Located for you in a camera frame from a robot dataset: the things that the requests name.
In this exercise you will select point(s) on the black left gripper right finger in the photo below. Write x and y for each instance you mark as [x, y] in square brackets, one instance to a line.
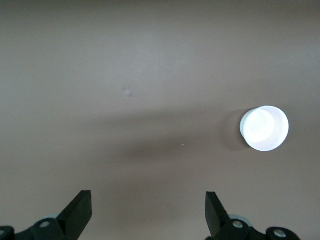
[217, 217]

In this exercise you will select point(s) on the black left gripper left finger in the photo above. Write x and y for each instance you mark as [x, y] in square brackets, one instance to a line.
[75, 215]

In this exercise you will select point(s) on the pink bowl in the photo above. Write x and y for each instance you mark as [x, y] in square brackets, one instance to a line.
[272, 130]

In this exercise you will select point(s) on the white bowl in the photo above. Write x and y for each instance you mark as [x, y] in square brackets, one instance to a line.
[241, 126]

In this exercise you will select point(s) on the brown table cover sheet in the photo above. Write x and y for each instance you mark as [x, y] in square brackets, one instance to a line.
[150, 50]

